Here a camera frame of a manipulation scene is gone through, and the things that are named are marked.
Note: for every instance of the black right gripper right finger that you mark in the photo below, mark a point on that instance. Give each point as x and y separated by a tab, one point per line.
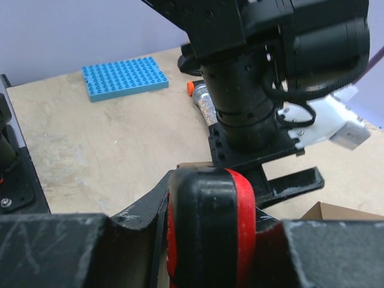
317	253

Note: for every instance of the small cardboard box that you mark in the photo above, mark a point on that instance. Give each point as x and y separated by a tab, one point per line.
325	211

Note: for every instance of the red black utility knife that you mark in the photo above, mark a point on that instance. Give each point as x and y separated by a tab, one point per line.
211	228

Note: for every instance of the blue studded building plate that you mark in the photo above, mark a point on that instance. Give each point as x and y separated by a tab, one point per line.
111	80

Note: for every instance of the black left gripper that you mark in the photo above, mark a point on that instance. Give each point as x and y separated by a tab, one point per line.
253	148

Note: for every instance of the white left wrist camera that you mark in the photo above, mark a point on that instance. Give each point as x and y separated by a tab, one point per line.
334	121

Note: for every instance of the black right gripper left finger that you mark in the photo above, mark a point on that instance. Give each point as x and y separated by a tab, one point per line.
88	250

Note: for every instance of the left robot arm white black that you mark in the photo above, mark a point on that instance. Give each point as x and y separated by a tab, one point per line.
278	74

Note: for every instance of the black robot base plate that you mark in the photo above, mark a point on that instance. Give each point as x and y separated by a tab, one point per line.
21	191

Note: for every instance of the silver glitter microphone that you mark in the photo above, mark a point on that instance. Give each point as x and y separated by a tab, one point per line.
202	100

